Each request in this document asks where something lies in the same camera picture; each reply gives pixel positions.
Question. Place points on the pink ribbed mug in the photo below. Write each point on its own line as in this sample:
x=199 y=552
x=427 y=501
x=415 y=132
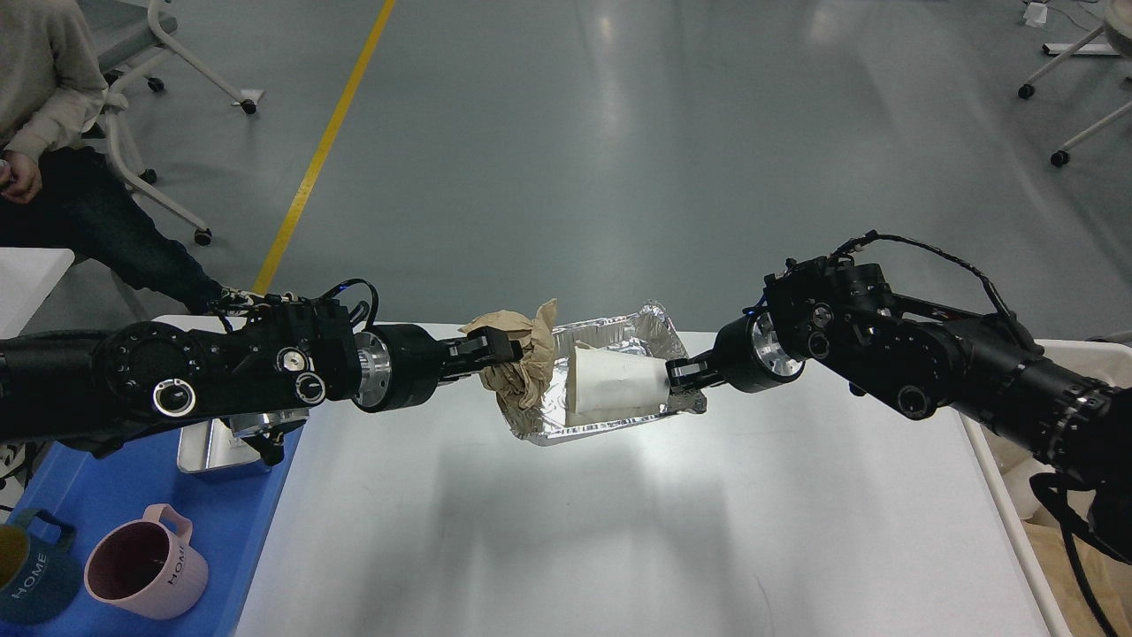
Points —
x=148 y=566

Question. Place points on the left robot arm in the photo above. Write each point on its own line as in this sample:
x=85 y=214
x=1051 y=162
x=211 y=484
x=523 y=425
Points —
x=260 y=376

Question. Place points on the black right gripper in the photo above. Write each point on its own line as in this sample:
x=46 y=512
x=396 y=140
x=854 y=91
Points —
x=747 y=355

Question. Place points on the brown paper in bin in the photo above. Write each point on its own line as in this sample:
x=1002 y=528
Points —
x=1108 y=580

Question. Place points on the person in dark jeans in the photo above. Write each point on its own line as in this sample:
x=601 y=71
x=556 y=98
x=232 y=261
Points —
x=60 y=195

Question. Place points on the brown paper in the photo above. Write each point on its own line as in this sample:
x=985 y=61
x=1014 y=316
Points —
x=521 y=384
x=1108 y=580

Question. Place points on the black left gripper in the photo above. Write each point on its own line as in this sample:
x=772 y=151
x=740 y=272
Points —
x=402 y=364

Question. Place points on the white cup in bin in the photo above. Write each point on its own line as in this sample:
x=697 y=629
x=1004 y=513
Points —
x=1017 y=483

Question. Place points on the beige plastic bin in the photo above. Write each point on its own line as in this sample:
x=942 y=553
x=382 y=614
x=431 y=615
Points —
x=1110 y=362

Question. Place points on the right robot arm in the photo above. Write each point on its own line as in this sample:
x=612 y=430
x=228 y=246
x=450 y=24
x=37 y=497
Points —
x=918 y=356

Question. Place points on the white paper cup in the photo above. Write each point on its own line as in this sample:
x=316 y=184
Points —
x=604 y=385

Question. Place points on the grey office chair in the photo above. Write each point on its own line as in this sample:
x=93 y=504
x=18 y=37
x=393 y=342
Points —
x=132 y=40

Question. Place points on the dark blue mug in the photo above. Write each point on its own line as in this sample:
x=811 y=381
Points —
x=39 y=578

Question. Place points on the white side table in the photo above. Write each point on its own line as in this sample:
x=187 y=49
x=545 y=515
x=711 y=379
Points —
x=27 y=278

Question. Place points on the blue plastic tray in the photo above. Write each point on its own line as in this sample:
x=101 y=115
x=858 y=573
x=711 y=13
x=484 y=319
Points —
x=231 y=519

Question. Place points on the aluminium foil tray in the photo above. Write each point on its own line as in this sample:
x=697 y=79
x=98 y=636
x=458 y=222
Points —
x=648 y=332

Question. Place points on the stainless steel rectangular box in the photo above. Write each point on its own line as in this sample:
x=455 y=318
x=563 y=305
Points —
x=208 y=451

